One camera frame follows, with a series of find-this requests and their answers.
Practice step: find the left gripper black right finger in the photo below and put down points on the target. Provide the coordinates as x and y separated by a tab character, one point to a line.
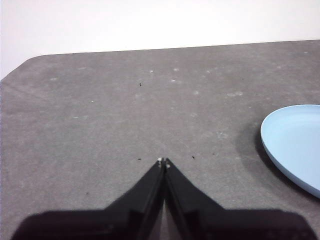
212	220

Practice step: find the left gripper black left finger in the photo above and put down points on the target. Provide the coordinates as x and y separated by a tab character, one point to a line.
120	217

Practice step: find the blue round plate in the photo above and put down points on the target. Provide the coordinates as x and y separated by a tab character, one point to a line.
295	145

